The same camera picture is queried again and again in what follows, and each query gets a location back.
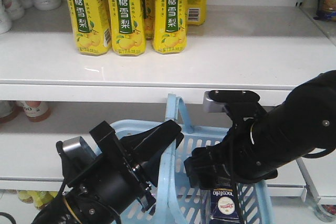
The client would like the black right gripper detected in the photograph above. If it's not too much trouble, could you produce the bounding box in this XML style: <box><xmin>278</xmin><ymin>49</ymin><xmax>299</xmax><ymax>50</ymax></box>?
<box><xmin>184</xmin><ymin>119</ymin><xmax>278</xmax><ymax>189</ymax></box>

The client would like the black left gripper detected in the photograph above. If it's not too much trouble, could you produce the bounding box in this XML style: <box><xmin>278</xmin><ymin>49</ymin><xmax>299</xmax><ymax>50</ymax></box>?
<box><xmin>61</xmin><ymin>120</ymin><xmax>183</xmax><ymax>216</ymax></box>

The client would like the light blue plastic basket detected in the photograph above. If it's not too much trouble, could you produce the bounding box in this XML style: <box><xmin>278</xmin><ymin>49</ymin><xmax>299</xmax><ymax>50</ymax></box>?
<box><xmin>120</xmin><ymin>94</ymin><xmax>275</xmax><ymax>223</ymax></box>

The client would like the dark blue cookie box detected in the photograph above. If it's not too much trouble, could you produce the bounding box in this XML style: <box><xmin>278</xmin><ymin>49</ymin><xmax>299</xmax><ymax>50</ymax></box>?
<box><xmin>206</xmin><ymin>183</ymin><xmax>241</xmax><ymax>223</ymax></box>

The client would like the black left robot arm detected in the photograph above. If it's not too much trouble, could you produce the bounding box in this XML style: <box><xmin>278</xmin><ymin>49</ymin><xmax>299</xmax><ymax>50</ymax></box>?
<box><xmin>34</xmin><ymin>120</ymin><xmax>183</xmax><ymax>223</ymax></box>

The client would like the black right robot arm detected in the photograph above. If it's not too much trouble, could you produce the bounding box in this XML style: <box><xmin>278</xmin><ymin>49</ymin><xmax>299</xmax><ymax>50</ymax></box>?
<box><xmin>184</xmin><ymin>70</ymin><xmax>335</xmax><ymax>190</ymax></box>

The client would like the white store shelving unit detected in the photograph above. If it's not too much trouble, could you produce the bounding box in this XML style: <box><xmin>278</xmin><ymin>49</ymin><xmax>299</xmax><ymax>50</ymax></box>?
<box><xmin>1</xmin><ymin>0</ymin><xmax>335</xmax><ymax>223</ymax></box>

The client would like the orange tea bottle lower shelf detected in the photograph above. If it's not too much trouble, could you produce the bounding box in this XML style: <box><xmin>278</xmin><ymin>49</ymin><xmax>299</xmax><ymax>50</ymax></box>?
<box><xmin>22</xmin><ymin>101</ymin><xmax>51</xmax><ymax>122</ymax></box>

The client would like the yellow pear drink bottle right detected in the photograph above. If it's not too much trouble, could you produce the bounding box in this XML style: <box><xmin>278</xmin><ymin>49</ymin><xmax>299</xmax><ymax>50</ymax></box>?
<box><xmin>152</xmin><ymin>0</ymin><xmax>187</xmax><ymax>54</ymax></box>

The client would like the yellow pear drink bottle middle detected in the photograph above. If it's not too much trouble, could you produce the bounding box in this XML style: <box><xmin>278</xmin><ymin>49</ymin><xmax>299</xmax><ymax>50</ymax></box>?
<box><xmin>108</xmin><ymin>0</ymin><xmax>146</xmax><ymax>56</ymax></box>

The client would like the yellow pear drink bottle left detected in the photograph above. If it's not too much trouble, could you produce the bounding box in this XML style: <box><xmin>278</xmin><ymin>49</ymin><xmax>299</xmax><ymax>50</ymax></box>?
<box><xmin>67</xmin><ymin>0</ymin><xmax>111</xmax><ymax>56</ymax></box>

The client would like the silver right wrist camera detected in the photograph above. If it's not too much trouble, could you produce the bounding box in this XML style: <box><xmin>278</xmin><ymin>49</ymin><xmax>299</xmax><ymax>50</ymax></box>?
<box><xmin>203</xmin><ymin>91</ymin><xmax>227</xmax><ymax>113</ymax></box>

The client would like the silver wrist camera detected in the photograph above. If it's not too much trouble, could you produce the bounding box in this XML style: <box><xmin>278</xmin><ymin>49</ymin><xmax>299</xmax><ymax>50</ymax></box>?
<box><xmin>56</xmin><ymin>136</ymin><xmax>97</xmax><ymax>164</ymax></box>
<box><xmin>203</xmin><ymin>91</ymin><xmax>227</xmax><ymax>113</ymax></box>

